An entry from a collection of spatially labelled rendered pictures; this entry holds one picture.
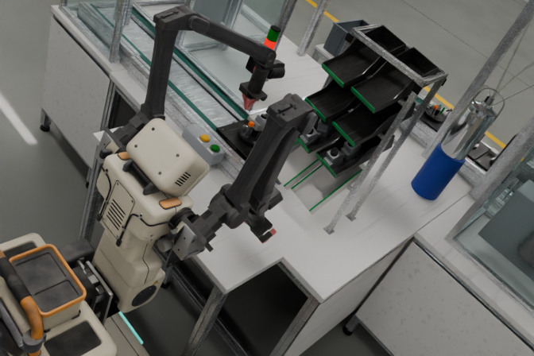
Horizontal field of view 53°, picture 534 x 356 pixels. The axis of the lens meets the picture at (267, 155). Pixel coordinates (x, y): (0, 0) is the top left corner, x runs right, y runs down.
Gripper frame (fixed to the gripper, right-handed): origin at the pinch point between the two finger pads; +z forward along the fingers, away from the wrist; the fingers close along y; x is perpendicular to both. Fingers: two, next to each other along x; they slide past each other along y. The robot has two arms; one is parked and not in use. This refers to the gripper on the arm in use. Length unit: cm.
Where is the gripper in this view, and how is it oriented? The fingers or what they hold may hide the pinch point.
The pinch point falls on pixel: (246, 107)
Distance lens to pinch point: 211.8
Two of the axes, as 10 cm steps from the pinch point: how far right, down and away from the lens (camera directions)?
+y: -6.5, -6.4, 4.1
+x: -6.8, 2.6, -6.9
